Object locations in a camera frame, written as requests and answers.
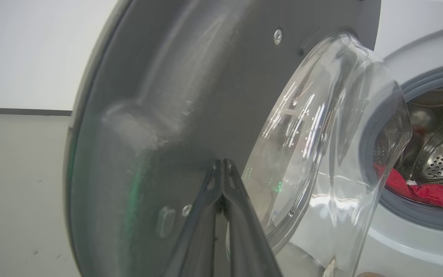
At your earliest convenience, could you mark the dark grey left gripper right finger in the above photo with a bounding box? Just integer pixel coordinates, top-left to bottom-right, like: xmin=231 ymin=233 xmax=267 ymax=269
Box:
xmin=221 ymin=159 xmax=283 ymax=277

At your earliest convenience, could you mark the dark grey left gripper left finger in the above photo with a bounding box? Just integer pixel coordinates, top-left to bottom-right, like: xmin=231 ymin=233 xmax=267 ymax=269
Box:
xmin=164 ymin=160 xmax=222 ymax=277

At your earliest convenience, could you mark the black round glass washer door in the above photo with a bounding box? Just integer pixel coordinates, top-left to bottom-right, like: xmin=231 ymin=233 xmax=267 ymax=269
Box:
xmin=63 ymin=0 xmax=413 ymax=277

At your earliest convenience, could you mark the red and white garment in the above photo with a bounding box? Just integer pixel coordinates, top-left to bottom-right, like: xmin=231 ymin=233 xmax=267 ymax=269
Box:
xmin=373 ymin=164 xmax=443 ymax=210

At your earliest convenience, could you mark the white front-load washing machine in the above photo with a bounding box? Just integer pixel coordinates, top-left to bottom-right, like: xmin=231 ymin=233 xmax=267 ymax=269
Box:
xmin=279 ymin=0 xmax=443 ymax=277

